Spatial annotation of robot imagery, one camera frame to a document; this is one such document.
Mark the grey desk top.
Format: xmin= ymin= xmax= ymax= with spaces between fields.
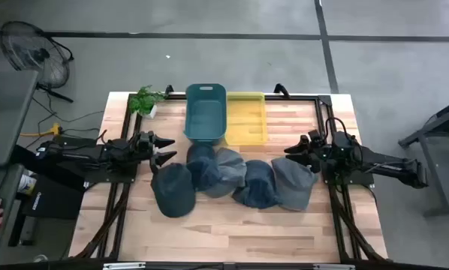
xmin=0 ymin=70 xmax=40 ymax=168

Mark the yellow plug cord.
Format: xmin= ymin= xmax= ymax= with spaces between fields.
xmin=20 ymin=122 xmax=63 ymax=138

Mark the black floor fan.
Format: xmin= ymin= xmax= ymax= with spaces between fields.
xmin=0 ymin=20 xmax=75 ymax=104

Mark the green plant in white pot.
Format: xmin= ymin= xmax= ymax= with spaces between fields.
xmin=128 ymin=85 xmax=169 ymax=120

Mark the black Trossen controller box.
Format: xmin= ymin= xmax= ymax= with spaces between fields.
xmin=21 ymin=175 xmax=86 ymax=221

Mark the yellow translucent plastic bin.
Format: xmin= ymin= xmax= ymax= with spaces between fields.
xmin=224 ymin=91 xmax=270 ymax=146

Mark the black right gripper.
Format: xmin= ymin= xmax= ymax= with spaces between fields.
xmin=283 ymin=129 xmax=340 ymax=174

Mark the white can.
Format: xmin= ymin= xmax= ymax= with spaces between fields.
xmin=17 ymin=170 xmax=38 ymax=197

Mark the black aluminium table frame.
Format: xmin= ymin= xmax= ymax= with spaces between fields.
xmin=74 ymin=91 xmax=389 ymax=262

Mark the black frame bar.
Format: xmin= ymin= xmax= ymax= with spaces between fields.
xmin=0 ymin=258 xmax=449 ymax=270

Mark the silver bracket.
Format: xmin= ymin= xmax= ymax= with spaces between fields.
xmin=313 ymin=263 xmax=356 ymax=270
xmin=103 ymin=262 xmax=147 ymax=270

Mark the dark blue denim cap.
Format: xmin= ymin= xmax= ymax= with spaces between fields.
xmin=186 ymin=144 xmax=221 ymax=193
xmin=231 ymin=160 xmax=280 ymax=210

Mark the grey cap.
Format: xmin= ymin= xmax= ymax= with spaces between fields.
xmin=203 ymin=147 xmax=248 ymax=199
xmin=271 ymin=156 xmax=320 ymax=212

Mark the dark teal cap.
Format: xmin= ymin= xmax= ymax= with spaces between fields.
xmin=150 ymin=163 xmax=197 ymax=219

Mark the teal plastic basket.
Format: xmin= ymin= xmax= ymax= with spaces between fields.
xmin=182 ymin=82 xmax=228 ymax=146

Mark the grey desk panel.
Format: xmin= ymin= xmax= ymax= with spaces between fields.
xmin=0 ymin=163 xmax=26 ymax=262

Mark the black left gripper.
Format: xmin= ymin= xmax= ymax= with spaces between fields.
xmin=133 ymin=130 xmax=178 ymax=175

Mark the grey metal table stand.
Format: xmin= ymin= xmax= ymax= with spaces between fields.
xmin=398 ymin=95 xmax=449 ymax=218

